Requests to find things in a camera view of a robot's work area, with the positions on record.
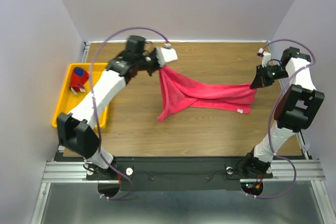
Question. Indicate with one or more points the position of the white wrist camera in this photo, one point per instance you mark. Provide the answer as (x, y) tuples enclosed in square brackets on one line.
[(265, 57), (165, 56)]

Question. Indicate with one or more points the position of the yellow plastic tray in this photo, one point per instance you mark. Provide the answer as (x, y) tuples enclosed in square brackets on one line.
[(67, 100)]

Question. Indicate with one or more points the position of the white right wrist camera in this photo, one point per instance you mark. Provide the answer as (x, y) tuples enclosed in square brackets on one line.
[(265, 57)]

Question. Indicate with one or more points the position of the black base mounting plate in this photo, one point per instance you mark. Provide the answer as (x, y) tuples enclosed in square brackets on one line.
[(173, 173)]

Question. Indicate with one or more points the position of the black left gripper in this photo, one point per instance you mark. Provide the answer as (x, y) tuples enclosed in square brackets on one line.
[(154, 53)]

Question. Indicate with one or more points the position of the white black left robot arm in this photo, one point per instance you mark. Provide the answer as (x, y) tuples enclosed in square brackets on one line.
[(117, 74)]

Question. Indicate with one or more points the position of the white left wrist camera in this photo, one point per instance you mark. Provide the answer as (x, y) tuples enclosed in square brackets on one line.
[(165, 56)]

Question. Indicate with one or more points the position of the aluminium front frame rail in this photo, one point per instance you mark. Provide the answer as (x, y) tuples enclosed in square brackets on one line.
[(300, 169)]

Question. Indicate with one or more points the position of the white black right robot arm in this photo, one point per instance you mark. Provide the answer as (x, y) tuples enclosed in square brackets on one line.
[(294, 110)]

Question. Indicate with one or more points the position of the red and blue patterned towel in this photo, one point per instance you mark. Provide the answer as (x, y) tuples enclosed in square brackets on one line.
[(78, 78)]

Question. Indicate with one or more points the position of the pink towel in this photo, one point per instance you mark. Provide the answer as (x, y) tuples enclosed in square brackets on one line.
[(180, 92)]

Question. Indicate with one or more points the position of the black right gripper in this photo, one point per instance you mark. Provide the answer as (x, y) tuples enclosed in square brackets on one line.
[(261, 80)]

